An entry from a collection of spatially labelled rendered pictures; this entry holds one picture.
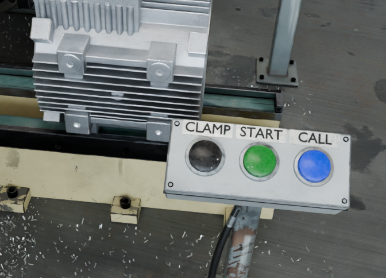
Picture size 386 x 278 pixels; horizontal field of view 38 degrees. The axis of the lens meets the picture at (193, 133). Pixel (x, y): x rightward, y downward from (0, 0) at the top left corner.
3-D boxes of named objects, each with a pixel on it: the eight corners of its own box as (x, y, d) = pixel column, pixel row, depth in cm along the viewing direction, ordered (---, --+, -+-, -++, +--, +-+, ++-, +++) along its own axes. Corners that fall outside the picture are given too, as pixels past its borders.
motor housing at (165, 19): (41, 149, 72) (19, 18, 59) (76, 65, 86) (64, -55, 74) (196, 164, 71) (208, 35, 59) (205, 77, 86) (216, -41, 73)
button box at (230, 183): (164, 199, 56) (162, 190, 50) (172, 130, 57) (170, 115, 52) (337, 215, 55) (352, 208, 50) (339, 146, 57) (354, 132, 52)
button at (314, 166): (294, 183, 52) (298, 179, 50) (296, 151, 53) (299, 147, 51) (326, 186, 52) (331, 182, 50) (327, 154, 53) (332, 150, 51)
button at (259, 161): (240, 178, 52) (242, 174, 50) (243, 146, 53) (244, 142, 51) (273, 181, 52) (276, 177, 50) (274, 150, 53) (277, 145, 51)
